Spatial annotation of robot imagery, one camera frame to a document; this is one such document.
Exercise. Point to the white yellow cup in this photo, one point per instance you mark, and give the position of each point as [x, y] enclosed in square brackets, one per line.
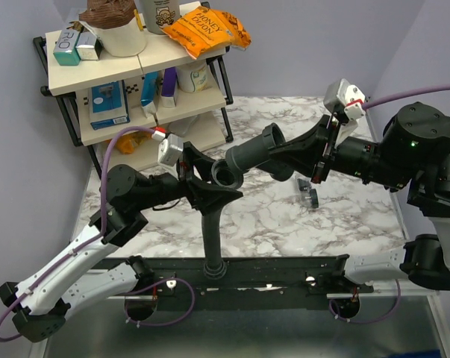
[192, 77]

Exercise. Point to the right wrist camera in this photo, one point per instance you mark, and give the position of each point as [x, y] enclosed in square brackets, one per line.
[345, 101]

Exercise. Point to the orange honey dijon chip bag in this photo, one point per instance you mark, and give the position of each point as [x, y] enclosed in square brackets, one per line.
[204, 30]

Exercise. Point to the beige black shelf rack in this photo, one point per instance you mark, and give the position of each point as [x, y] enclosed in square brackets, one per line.
[69, 86]

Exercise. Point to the grey white item lower shelf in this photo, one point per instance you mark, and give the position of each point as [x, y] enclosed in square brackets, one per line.
[182, 126]

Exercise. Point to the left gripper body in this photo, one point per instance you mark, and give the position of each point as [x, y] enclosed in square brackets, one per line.
[183, 171]

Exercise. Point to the silver white box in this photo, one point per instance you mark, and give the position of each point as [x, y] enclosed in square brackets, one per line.
[88, 47]

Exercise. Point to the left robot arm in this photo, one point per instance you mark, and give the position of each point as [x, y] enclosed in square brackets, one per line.
[40, 305]

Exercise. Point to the teal white box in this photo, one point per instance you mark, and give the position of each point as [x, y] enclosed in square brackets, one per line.
[65, 52]

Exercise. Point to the blue white tube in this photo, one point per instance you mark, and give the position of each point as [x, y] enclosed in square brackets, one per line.
[149, 94]

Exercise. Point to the white skull cup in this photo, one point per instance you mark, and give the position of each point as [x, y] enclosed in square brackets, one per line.
[159, 14]

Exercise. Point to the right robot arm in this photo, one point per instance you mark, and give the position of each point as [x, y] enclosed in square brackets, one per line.
[414, 154]

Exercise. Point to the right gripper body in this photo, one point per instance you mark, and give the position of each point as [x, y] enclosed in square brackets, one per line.
[321, 169]

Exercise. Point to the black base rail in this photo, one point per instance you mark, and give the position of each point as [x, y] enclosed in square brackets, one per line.
[260, 283]

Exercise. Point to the orange snack bag lower shelf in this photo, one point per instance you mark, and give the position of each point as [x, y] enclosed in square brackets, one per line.
[128, 142]

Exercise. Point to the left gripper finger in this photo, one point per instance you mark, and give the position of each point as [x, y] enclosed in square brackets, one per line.
[209, 198]
[193, 160]

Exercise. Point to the purple white tube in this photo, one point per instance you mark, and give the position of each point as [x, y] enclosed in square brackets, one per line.
[169, 92]

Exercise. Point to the grey tee pipe fitting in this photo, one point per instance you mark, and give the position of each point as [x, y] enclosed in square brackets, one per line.
[253, 153]

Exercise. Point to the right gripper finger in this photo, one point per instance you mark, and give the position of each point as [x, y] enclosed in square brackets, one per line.
[306, 143]
[288, 166]

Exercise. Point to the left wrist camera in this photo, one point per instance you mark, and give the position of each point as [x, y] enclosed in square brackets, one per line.
[170, 150]

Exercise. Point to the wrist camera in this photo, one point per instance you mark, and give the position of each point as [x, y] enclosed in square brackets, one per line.
[170, 150]
[345, 101]

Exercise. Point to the blue razor box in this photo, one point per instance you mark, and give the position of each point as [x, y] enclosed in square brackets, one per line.
[108, 105]

